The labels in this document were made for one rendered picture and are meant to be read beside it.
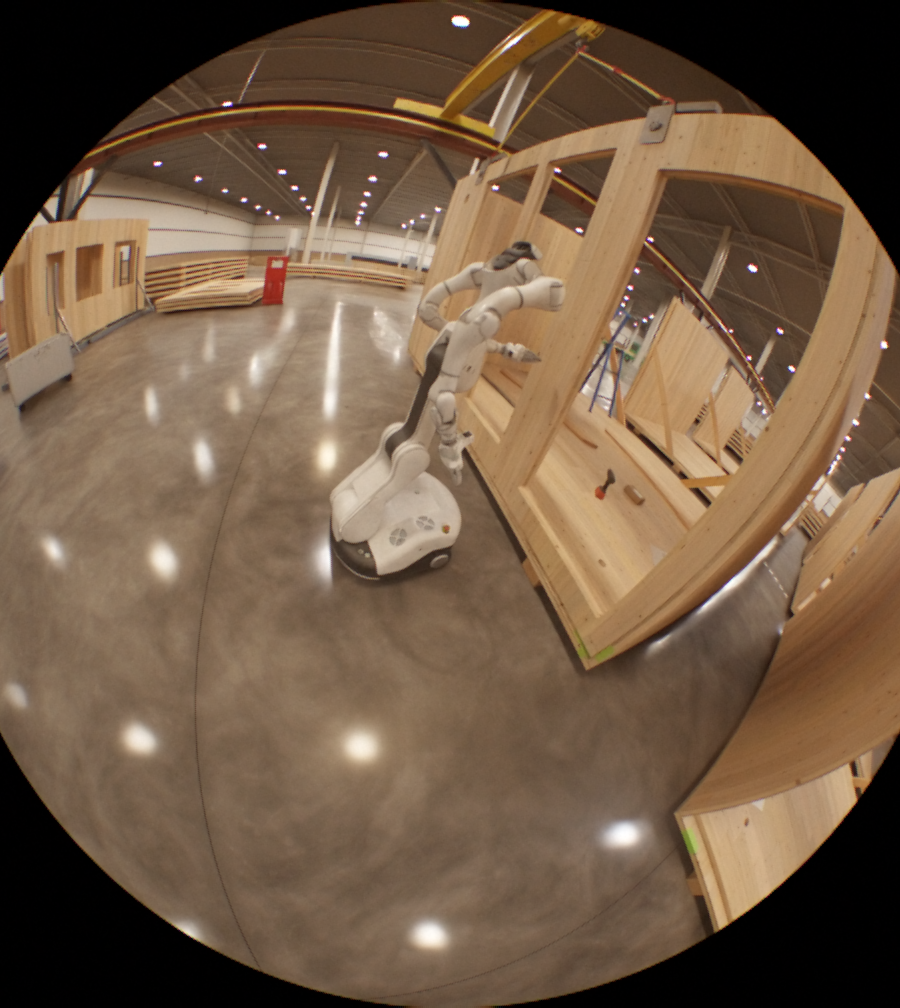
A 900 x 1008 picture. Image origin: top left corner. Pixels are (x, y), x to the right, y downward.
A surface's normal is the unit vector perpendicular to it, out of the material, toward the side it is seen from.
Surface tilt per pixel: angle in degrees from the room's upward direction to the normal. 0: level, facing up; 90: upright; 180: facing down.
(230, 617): 0
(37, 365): 90
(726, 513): 90
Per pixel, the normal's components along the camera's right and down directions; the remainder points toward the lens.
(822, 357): -0.91, 0.00
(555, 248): 0.29, 0.69
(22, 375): 0.92, 0.38
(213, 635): 0.28, -0.72
